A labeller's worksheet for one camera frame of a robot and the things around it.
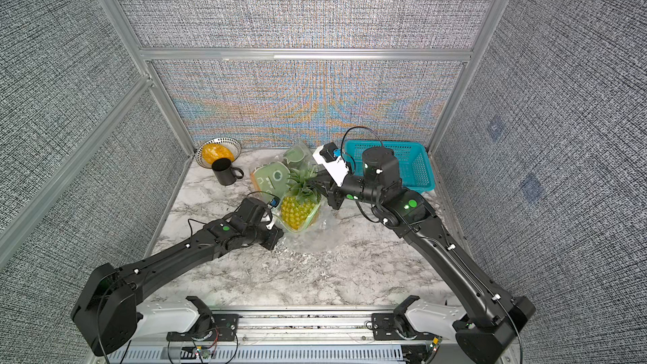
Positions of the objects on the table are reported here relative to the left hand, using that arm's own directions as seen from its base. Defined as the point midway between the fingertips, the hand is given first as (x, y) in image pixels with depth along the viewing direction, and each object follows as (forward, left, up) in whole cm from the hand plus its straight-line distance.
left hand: (286, 232), depth 82 cm
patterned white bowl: (+50, +29, -8) cm, 59 cm away
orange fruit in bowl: (+41, +35, -3) cm, 54 cm away
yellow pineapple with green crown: (-3, -5, +20) cm, 21 cm away
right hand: (+1, -9, +30) cm, 31 cm away
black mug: (+29, +27, -4) cm, 40 cm away
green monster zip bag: (+24, +7, -1) cm, 25 cm away
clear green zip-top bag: (+5, -13, -12) cm, 18 cm away
